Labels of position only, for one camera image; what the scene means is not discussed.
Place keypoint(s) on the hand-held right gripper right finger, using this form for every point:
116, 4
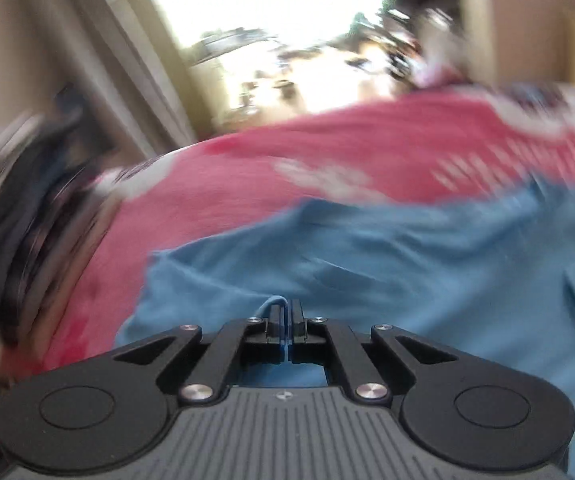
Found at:
297, 320

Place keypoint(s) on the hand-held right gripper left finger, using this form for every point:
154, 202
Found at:
276, 320

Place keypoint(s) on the blue shirt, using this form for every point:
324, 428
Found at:
392, 270

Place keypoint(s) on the red floral blanket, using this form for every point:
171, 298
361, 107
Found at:
317, 160

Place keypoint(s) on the beige curtain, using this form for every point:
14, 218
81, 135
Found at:
132, 60

